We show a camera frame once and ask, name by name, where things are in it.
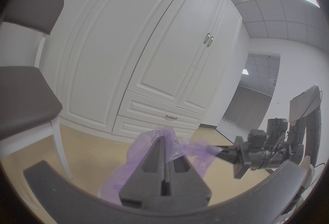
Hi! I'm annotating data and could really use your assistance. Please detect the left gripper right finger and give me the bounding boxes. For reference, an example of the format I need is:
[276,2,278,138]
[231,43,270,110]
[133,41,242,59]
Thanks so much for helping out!
[164,156,212,207]

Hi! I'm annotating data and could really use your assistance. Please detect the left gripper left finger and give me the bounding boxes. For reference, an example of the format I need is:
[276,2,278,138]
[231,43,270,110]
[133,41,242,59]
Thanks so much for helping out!
[118,136,165,210]

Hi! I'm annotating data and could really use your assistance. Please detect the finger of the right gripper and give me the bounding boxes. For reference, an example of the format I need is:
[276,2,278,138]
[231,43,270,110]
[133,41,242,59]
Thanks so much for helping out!
[215,151,241,165]
[218,143,239,152]

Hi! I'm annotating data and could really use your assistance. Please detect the purple plastic bag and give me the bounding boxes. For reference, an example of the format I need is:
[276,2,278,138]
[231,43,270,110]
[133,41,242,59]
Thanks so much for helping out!
[98,126,224,205]

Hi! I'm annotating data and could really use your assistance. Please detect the grey curtain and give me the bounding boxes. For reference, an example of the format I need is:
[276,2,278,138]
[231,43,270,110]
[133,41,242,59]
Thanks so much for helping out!
[223,85,273,137]

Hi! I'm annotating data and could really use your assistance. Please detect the white wardrobe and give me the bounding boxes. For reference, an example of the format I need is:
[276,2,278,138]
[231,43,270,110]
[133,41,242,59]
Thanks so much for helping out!
[40,0,243,145]

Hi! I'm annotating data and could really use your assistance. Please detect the white chair grey cushions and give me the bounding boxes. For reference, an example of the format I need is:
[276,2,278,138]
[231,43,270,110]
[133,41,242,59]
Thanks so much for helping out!
[0,0,74,180]

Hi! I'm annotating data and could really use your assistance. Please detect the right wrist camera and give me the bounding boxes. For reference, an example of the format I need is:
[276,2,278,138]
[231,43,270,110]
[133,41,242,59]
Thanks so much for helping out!
[247,129,268,147]

